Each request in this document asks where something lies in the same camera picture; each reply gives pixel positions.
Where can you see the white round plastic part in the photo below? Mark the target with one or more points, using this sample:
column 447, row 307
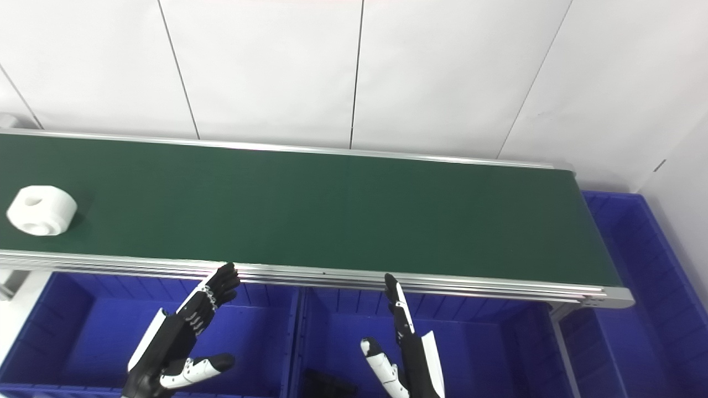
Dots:
column 41, row 210

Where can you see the aluminium conveyor leg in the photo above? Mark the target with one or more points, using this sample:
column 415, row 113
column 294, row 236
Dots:
column 11, row 283
column 565, row 354

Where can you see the black part in bin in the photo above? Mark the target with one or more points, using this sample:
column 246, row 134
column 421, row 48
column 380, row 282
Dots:
column 326, row 386

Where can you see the blue plastic bin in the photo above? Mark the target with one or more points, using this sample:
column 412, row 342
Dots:
column 636, row 309
column 94, row 331
column 487, row 354

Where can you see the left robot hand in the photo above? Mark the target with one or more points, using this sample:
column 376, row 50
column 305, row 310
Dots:
column 168, row 337

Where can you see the green conveyor belt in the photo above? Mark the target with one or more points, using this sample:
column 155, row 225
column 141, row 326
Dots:
column 343, row 210

